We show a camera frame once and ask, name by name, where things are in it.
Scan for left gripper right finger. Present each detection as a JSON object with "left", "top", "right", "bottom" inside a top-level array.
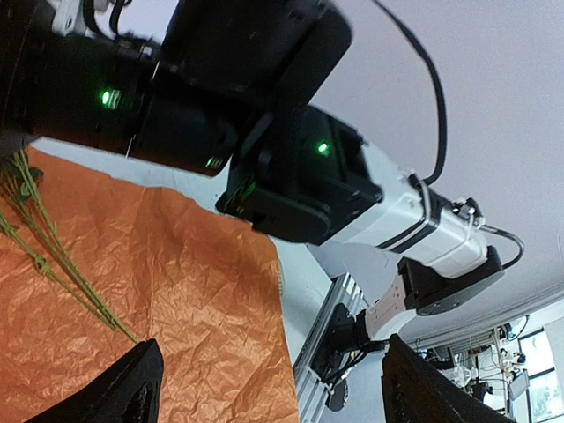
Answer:
[{"left": 382, "top": 335, "right": 510, "bottom": 423}]

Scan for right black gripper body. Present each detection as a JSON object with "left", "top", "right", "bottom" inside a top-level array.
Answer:
[{"left": 0, "top": 0, "right": 353, "bottom": 180}]

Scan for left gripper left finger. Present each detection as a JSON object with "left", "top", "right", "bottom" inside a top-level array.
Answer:
[{"left": 30, "top": 338, "right": 164, "bottom": 423}]

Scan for orange yellow wrapping paper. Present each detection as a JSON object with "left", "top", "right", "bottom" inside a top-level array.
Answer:
[{"left": 1, "top": 149, "right": 299, "bottom": 422}]

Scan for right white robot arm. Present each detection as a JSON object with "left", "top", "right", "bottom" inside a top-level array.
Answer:
[{"left": 1, "top": 1, "right": 503, "bottom": 389}]

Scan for background lab equipment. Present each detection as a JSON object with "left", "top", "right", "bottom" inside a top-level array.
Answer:
[{"left": 416, "top": 313, "right": 563, "bottom": 422}]

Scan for loose bouquet flower stems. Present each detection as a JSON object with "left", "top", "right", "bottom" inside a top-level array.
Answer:
[{"left": 1, "top": 148, "right": 138, "bottom": 344}]

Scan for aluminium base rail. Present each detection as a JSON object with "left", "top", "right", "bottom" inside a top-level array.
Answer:
[{"left": 293, "top": 273, "right": 368, "bottom": 422}]

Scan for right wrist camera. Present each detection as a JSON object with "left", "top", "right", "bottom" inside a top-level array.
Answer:
[{"left": 49, "top": 0, "right": 131, "bottom": 39}]

